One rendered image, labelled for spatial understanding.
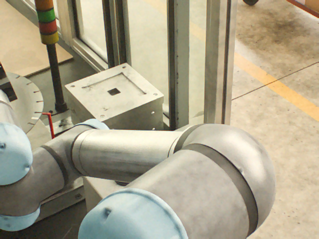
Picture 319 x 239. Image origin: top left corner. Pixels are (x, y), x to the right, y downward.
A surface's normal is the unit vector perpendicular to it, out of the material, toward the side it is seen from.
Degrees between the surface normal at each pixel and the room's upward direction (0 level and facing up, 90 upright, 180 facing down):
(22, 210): 90
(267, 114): 0
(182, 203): 27
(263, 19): 0
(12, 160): 90
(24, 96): 0
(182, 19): 90
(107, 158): 69
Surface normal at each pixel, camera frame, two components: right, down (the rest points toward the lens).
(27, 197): 0.73, 0.38
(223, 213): 0.57, -0.06
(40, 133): -0.03, -0.79
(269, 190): 0.80, 0.02
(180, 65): 0.55, 0.51
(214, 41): -0.83, 0.36
